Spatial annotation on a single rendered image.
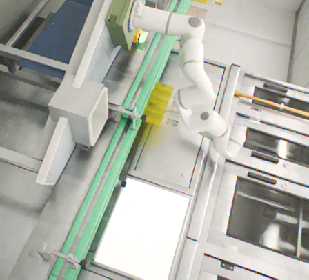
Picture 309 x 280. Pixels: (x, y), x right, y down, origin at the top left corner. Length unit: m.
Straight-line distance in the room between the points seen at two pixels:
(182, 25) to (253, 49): 5.57
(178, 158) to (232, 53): 5.16
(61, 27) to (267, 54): 5.53
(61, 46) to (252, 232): 1.29
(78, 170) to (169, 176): 0.46
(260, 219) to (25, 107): 1.33
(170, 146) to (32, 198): 0.71
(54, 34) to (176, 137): 0.82
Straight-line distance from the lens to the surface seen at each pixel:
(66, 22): 1.94
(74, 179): 1.46
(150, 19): 1.49
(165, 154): 1.73
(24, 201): 1.69
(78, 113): 1.29
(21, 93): 2.02
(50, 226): 1.41
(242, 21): 7.55
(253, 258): 1.69
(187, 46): 1.42
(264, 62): 6.84
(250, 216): 1.75
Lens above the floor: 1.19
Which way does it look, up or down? 5 degrees down
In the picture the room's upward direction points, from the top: 108 degrees clockwise
